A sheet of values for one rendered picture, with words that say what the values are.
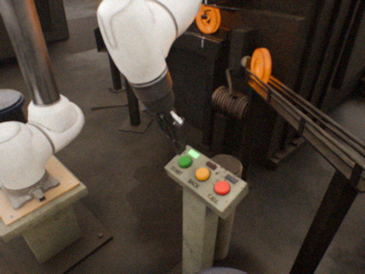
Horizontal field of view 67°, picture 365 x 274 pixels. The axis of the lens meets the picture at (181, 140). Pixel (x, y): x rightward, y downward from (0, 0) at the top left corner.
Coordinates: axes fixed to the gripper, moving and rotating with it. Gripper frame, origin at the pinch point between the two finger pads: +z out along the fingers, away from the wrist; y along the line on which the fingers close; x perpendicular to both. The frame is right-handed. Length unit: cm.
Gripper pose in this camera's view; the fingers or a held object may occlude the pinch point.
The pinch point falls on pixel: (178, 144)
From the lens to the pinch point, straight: 78.2
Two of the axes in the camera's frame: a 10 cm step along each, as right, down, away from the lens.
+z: 2.5, 6.2, 7.4
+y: -6.8, -4.4, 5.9
